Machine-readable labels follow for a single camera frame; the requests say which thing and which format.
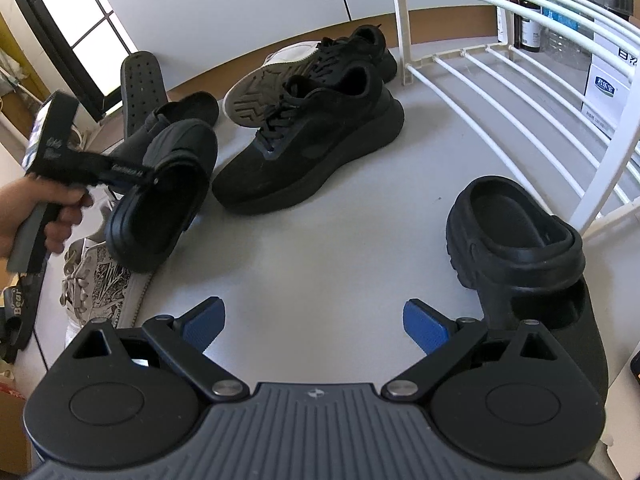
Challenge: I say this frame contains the clear bottle blue label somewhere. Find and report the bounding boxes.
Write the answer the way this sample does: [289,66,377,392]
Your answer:
[540,5,596,72]

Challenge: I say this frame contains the white patterned sneaker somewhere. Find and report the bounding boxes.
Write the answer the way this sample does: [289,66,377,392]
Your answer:
[222,40,321,128]
[61,194,153,332]

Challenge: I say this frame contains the black buckle clog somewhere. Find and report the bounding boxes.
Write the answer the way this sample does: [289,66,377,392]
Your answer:
[120,51,168,138]
[102,91,221,163]

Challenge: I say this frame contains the cardboard box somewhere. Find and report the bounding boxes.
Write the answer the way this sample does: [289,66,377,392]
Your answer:
[0,377,32,461]

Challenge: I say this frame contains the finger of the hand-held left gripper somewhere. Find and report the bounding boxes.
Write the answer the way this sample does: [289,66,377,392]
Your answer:
[112,157,162,188]

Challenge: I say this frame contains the person's left hand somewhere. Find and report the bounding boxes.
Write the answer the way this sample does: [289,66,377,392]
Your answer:
[0,175,95,261]

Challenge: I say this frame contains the black slide slipper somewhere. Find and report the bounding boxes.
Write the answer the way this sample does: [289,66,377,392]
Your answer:
[0,280,40,363]

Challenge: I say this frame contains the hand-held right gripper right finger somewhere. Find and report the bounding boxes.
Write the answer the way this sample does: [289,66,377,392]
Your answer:
[382,299,576,403]

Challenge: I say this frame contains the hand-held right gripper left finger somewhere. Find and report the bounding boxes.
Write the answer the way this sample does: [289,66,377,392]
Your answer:
[65,296,251,403]

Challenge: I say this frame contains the black sneaker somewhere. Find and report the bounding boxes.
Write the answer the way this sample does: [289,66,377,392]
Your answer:
[300,24,398,86]
[211,62,405,215]

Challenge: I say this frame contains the white shoe rack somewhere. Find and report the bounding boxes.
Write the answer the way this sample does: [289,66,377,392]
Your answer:
[387,0,640,241]

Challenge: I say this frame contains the white carton box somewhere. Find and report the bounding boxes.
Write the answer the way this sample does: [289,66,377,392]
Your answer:
[581,30,640,138]

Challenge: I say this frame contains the black framed glass door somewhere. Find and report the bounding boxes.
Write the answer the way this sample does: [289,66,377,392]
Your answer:
[10,0,136,122]

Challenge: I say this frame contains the dark glass bottle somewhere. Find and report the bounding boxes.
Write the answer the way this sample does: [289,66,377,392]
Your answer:
[514,0,543,53]

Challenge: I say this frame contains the black chunky clog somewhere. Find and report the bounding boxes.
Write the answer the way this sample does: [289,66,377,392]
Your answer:
[446,176,610,403]
[107,119,219,275]

